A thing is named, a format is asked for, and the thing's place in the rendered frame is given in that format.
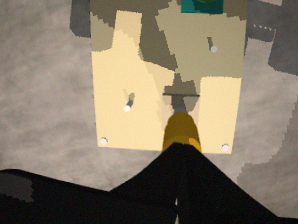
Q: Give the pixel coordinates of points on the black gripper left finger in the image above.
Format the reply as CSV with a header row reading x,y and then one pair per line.
x,y
146,198

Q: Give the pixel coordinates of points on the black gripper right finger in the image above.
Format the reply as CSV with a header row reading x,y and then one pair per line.
x,y
207,196

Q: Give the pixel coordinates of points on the cream circuit board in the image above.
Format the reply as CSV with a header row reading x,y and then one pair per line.
x,y
160,76

